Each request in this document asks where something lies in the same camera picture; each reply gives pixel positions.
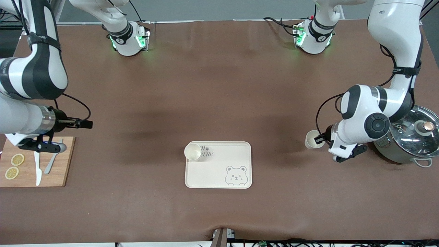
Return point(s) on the bamboo cutting board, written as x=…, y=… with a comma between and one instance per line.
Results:
x=27, y=180

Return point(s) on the aluminium frame post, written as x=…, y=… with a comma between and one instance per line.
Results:
x=60, y=10

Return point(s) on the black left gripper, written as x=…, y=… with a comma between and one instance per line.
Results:
x=328, y=132

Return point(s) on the glass pot lid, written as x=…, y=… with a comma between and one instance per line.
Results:
x=411, y=137

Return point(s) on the aluminium table edge rail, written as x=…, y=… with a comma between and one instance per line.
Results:
x=205, y=21

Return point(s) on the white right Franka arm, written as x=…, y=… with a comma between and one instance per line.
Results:
x=20, y=116

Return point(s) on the yellow lemon slice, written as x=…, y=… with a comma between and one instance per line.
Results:
x=12, y=173
x=18, y=159

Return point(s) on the white IKEA cup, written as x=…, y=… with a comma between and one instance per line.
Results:
x=192, y=152
x=310, y=142

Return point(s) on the grey electric cooking pot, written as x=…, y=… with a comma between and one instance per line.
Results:
x=391, y=151

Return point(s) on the small white device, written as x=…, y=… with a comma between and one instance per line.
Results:
x=230, y=234

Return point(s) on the white plastic knife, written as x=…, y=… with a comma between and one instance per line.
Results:
x=37, y=171

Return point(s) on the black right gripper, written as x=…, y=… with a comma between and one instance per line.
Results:
x=61, y=120

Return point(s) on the cream bear print tray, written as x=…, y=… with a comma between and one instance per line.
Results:
x=219, y=171

